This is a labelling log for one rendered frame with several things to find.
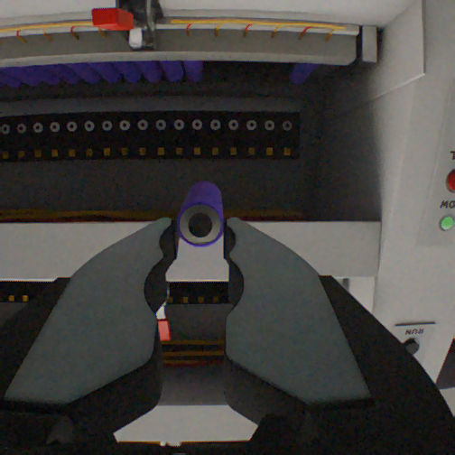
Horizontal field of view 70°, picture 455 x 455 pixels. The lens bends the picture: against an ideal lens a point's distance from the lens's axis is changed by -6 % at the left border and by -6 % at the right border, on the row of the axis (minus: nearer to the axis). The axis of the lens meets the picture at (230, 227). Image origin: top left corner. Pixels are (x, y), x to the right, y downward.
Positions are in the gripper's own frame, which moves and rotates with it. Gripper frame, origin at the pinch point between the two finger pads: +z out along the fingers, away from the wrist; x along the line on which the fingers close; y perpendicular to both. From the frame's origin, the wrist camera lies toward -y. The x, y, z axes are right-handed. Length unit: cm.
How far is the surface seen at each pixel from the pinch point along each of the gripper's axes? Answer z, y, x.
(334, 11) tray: 14.8, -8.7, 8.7
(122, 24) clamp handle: 6.8, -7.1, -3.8
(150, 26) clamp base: 12.5, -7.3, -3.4
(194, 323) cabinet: 28.2, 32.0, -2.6
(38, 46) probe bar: 16.4, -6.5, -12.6
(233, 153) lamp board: 26.9, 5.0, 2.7
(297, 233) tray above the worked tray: 11.2, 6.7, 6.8
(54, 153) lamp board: 26.9, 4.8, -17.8
